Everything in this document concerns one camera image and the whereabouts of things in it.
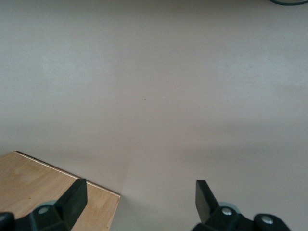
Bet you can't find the wooden drawer cabinet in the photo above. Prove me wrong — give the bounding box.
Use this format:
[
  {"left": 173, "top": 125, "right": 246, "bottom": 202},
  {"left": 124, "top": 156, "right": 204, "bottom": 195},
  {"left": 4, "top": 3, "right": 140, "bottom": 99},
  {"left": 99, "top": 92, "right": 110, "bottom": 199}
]
[{"left": 0, "top": 151, "right": 121, "bottom": 231}]

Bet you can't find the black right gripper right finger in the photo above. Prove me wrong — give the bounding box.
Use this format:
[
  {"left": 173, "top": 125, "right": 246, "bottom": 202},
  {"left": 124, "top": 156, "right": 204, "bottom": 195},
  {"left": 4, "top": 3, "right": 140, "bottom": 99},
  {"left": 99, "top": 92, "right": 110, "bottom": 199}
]
[{"left": 192, "top": 180, "right": 289, "bottom": 231}]

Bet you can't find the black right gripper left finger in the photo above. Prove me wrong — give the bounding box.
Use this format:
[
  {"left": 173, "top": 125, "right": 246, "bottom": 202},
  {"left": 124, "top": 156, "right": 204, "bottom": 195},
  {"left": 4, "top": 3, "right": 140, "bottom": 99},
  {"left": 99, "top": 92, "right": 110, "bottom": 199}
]
[{"left": 0, "top": 178, "right": 88, "bottom": 231}]

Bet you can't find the brown table mat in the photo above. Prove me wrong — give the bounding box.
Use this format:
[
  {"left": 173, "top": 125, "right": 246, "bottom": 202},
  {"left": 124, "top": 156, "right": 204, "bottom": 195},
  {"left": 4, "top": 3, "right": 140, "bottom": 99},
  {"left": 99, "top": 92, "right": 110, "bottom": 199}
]
[{"left": 0, "top": 0, "right": 308, "bottom": 231}]

